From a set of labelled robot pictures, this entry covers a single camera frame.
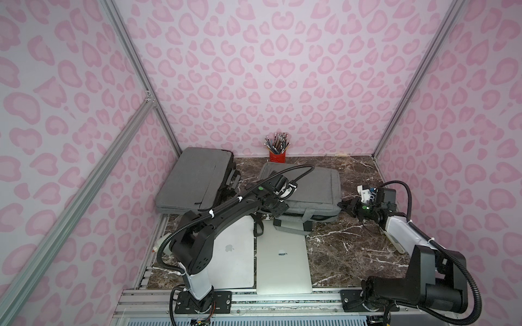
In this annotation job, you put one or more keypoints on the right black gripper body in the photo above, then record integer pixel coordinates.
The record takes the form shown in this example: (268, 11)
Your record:
(355, 206)

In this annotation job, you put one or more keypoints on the bundle of pencils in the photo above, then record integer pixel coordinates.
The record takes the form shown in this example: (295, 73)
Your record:
(278, 143)

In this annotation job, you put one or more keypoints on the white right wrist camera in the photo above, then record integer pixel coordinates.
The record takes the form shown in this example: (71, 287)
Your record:
(367, 194)

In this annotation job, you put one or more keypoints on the grey laptop sleeve top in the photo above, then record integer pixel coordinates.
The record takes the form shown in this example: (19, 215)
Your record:
(200, 180)

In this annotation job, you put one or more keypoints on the grey laptop bag with strap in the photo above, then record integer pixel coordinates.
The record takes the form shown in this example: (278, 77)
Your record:
(315, 200)

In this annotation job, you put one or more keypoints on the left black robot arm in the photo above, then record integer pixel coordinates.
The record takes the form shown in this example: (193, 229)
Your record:
(189, 249)

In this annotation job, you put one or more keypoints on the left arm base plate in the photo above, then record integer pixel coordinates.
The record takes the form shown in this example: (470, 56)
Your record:
(216, 302)

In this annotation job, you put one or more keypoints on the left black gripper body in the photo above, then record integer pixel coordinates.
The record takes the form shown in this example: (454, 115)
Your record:
(279, 206)

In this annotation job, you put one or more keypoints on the blue green stapler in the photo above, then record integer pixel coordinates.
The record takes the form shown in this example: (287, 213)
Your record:
(395, 243)

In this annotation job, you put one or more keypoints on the aluminium front rail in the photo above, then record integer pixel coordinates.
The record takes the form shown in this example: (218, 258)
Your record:
(324, 306)

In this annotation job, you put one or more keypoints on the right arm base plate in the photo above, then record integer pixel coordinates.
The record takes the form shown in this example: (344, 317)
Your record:
(353, 300)

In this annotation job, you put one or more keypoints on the red pencil cup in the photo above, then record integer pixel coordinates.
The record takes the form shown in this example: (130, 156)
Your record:
(277, 157)

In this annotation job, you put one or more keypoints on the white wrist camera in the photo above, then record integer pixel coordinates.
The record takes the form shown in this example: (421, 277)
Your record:
(367, 194)
(290, 189)

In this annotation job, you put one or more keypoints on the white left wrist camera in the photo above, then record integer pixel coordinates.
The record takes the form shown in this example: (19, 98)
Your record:
(290, 189)

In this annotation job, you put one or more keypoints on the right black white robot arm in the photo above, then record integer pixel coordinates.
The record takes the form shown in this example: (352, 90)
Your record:
(437, 280)

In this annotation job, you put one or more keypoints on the silver apple laptop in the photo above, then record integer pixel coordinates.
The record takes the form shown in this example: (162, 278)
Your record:
(282, 265)
(232, 264)

